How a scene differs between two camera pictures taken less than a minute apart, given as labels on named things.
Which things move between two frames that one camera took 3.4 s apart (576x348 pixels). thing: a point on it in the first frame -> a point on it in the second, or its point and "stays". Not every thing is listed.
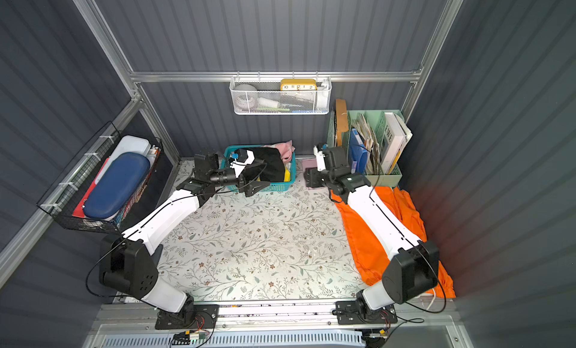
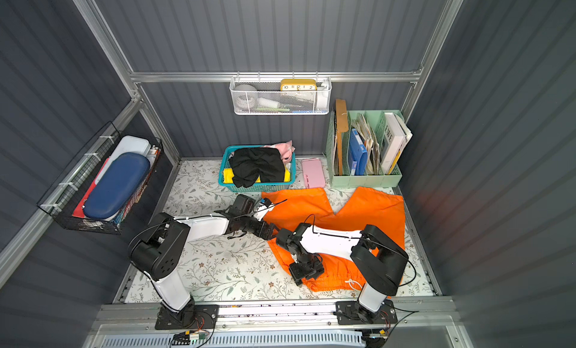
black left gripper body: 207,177 -> 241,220
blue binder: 358,151 stays
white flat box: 127,143 stays
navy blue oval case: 118,186 stays
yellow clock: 298,85 stays
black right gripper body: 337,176 -> 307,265
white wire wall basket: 280,95 stays
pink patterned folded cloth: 286,149 stays
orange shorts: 378,256 -> 381,211
